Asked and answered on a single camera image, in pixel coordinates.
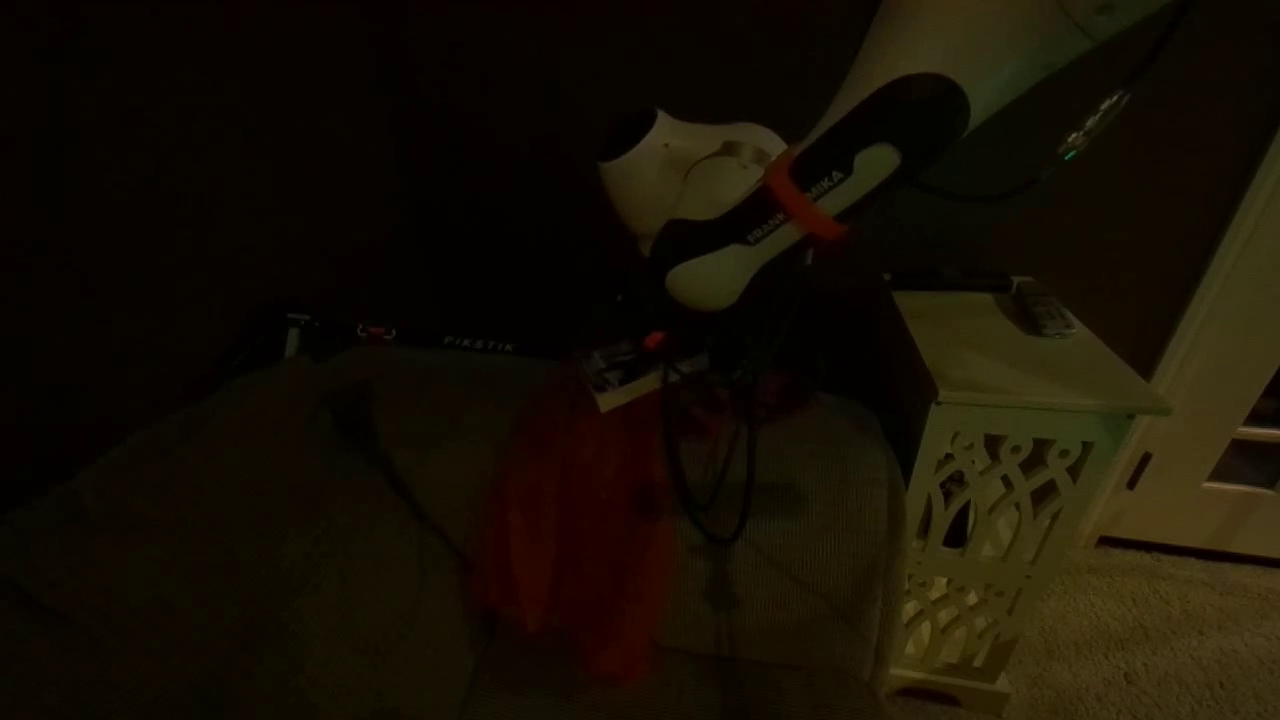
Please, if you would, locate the dark device with small lights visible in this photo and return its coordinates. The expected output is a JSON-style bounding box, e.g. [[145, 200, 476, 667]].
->
[[347, 314, 527, 358]]

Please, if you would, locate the red blanket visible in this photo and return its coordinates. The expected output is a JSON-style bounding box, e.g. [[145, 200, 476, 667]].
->
[[467, 355, 804, 686]]

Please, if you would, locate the white lattice side table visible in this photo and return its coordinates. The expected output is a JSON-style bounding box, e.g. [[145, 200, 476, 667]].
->
[[874, 285, 1176, 707]]

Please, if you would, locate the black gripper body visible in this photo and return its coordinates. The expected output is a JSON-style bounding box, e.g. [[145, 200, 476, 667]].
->
[[652, 272, 776, 372]]

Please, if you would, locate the red strap on arm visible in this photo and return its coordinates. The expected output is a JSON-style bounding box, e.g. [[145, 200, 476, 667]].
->
[[763, 150, 857, 252]]

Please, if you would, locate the black hanging cable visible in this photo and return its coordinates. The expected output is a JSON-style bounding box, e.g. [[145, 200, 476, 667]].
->
[[661, 363, 763, 547]]

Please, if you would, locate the white door frame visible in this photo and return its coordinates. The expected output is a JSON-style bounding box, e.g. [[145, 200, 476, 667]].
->
[[1098, 124, 1280, 565]]

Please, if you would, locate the grey remote control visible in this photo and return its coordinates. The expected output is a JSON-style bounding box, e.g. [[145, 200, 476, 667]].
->
[[999, 272, 1081, 340]]

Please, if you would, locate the small white bottle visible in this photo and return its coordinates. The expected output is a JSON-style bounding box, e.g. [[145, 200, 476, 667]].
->
[[281, 307, 311, 369]]

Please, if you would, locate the white paperback book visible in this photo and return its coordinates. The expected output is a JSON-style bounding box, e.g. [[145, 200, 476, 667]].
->
[[580, 335, 711, 417]]

